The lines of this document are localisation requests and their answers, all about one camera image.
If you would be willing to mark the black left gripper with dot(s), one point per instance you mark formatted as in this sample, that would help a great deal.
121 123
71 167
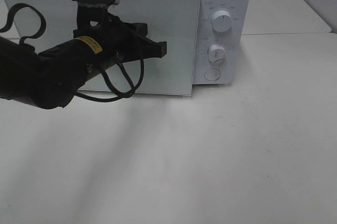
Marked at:
102 37

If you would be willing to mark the white microwave door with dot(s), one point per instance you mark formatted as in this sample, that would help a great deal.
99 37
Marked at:
170 21

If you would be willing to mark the white timer knob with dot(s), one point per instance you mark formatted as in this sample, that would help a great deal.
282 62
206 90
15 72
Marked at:
216 53

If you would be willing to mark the round white door button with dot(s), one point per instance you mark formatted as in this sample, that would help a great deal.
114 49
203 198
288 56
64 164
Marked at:
212 74

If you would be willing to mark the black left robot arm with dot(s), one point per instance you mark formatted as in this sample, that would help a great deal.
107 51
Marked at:
89 66

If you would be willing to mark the upper white power knob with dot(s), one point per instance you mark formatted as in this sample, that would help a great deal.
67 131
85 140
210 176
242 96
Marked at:
222 21

